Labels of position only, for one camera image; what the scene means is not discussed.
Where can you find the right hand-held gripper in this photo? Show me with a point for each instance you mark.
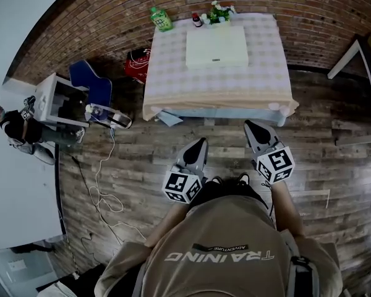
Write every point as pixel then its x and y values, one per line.
pixel 275 164

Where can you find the grey cabinet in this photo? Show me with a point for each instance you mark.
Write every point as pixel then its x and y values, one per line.
pixel 18 271

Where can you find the blue chair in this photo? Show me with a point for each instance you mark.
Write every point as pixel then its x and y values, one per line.
pixel 92 83

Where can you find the potted white flowers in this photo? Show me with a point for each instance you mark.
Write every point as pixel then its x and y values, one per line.
pixel 218 13

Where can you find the checkered tablecloth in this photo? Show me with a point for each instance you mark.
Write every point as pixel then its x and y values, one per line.
pixel 216 85

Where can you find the person's left forearm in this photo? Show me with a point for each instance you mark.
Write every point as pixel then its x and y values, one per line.
pixel 170 223

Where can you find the person's shoe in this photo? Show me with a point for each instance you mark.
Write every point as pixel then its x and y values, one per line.
pixel 217 179
pixel 243 178

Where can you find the small red bottle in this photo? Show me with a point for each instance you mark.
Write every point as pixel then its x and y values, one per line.
pixel 197 20

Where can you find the large white table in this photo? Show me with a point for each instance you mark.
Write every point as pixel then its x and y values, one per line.
pixel 15 196

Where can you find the white side cabinet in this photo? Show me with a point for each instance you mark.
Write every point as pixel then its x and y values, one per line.
pixel 52 99

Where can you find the red bag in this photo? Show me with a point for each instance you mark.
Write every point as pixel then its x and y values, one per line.
pixel 136 67

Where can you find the white table frame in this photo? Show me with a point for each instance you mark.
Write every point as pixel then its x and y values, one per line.
pixel 369 85

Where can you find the person's black shorts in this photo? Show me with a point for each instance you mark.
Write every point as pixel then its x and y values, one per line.
pixel 227 190

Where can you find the person's right shoe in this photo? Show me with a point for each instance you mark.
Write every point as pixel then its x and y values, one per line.
pixel 243 178

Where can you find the person's left shoe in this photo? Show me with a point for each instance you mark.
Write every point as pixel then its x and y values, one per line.
pixel 217 179

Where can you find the person's right forearm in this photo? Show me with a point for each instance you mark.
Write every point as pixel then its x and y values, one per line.
pixel 287 209

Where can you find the person's tan t-shirt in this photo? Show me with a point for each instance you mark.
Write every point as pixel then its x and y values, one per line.
pixel 222 246

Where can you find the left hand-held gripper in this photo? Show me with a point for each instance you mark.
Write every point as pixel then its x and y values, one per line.
pixel 181 187

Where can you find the light blue table skirt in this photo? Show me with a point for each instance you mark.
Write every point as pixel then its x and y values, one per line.
pixel 235 114

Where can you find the green plastic bottle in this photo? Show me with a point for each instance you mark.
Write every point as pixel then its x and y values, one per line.
pixel 160 19

